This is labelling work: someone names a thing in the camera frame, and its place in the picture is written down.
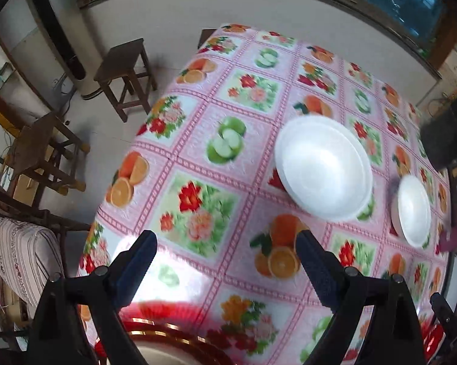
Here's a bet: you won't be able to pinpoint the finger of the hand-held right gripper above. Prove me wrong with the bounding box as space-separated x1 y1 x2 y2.
430 292 457 336

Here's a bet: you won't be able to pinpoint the worn wooden stool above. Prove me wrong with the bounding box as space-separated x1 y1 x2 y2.
0 112 91 194

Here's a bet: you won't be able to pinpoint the dark wooden stool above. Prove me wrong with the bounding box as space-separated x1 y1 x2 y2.
94 38 158 123

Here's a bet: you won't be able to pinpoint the small white foam bowl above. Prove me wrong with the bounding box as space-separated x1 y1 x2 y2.
391 175 433 249

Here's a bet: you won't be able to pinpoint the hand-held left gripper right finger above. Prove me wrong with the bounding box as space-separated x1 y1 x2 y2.
295 229 428 365

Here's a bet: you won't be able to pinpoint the red scalloped plate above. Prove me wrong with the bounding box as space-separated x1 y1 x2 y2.
422 321 450 355
95 300 249 365

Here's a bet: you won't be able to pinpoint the dark wooden armchair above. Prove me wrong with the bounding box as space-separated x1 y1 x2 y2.
0 180 93 244

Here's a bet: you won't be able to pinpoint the standing air conditioner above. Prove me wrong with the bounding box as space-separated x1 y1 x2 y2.
25 0 88 97

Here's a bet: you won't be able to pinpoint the wooden framed window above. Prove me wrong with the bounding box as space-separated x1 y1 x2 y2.
76 0 457 80

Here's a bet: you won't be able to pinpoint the cream plastic bowl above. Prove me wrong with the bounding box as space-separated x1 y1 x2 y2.
137 346 216 365

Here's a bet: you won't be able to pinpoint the fruit and flower printed tablecloth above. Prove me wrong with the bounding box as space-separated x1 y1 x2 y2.
76 23 453 365

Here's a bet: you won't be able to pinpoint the dark wooden table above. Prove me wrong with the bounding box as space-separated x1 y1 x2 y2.
197 28 216 50

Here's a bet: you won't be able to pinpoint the tangled black cables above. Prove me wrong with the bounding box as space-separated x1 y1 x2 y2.
428 92 454 119

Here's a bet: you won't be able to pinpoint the striped cushion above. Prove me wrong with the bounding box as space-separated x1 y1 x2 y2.
0 217 65 308

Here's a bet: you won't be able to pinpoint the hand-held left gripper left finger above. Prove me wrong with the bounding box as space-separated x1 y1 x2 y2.
26 230 158 365

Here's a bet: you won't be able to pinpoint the large white foam bowl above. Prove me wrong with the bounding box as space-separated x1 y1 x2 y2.
275 116 374 222

